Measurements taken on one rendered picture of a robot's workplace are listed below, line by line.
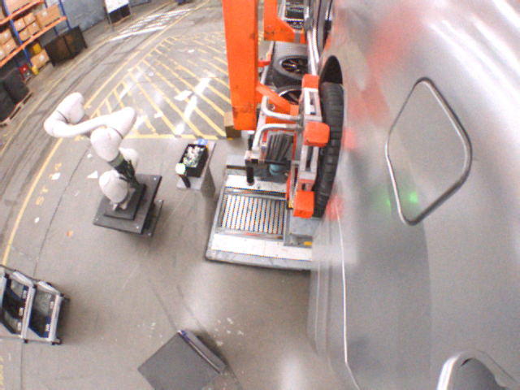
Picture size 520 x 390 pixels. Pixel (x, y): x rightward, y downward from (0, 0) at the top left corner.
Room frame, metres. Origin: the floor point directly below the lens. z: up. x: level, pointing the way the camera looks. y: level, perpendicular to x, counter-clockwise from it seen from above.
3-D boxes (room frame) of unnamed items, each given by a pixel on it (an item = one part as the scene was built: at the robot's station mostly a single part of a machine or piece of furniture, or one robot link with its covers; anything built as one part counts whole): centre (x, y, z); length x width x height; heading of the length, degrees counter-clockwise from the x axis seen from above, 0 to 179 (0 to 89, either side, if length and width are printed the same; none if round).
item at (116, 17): (9.83, 6.22, 0.55); 1.40 x 0.80 x 1.09; 172
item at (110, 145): (0.65, 0.73, 1.03); 0.13 x 0.11 x 0.16; 161
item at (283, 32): (3.17, -0.45, 0.69); 0.52 x 0.17 x 0.35; 83
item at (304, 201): (0.43, -0.18, 0.85); 0.09 x 0.08 x 0.07; 173
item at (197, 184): (0.97, 0.45, 0.44); 0.43 x 0.17 x 0.03; 173
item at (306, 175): (0.74, -0.21, 0.85); 0.54 x 0.07 x 0.54; 173
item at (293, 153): (0.75, -0.14, 0.85); 0.21 x 0.14 x 0.14; 83
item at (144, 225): (0.75, 1.06, 0.15); 0.50 x 0.50 x 0.30; 85
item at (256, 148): (0.66, -0.07, 1.03); 0.19 x 0.18 x 0.11; 83
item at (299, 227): (0.72, -0.38, 0.32); 0.40 x 0.30 x 0.28; 173
